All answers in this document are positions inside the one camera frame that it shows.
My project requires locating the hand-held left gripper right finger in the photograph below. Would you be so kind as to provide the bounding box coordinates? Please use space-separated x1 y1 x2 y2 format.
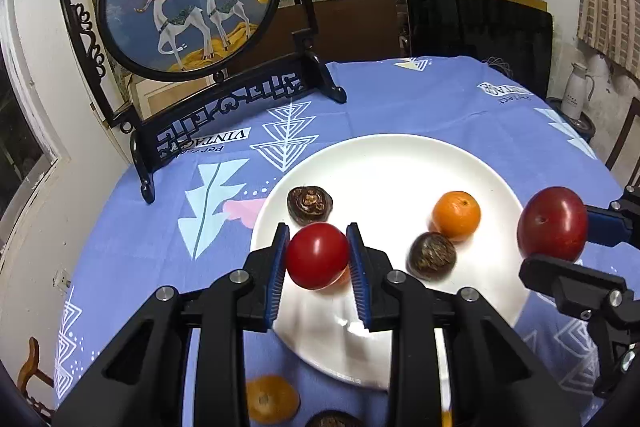
346 222 583 427

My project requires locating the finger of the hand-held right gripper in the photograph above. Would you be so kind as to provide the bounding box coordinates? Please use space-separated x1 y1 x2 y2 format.
519 255 640 400
585 186 640 250

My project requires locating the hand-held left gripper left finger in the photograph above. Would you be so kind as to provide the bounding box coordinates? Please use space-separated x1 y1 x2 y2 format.
52 222 291 427

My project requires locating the small red tomato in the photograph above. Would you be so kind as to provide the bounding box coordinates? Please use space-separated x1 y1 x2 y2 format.
285 223 351 292

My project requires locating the dark red plum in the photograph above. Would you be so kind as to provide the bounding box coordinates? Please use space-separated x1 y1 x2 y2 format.
516 187 589 263

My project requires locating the white round plate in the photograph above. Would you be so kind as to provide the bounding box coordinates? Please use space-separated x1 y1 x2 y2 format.
249 133 538 390

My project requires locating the pale yellow-orange citrus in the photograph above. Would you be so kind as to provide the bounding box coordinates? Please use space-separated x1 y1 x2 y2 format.
246 374 301 425

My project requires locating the large dark water chestnut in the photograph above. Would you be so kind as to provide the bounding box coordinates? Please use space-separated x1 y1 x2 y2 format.
305 411 366 427

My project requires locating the dark brown water chestnut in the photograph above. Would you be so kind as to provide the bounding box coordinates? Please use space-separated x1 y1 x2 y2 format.
287 185 335 226
406 232 457 280

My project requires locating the wooden chair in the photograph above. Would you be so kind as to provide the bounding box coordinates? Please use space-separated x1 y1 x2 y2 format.
605 97 640 188
17 337 56 418

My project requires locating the small orange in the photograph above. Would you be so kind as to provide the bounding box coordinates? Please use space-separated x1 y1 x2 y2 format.
431 190 482 242

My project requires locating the white thermos jug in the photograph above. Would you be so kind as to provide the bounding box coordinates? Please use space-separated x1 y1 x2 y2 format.
559 62 597 120

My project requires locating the blue patterned tablecloth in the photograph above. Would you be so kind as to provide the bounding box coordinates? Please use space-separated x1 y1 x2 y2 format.
52 57 623 427

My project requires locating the black flat panel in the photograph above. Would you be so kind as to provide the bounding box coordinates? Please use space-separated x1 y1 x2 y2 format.
405 0 554 100

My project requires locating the brown board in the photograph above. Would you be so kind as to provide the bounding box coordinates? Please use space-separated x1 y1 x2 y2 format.
277 0 401 62

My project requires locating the dark window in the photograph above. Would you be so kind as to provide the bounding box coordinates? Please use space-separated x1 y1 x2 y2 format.
0 52 56 212

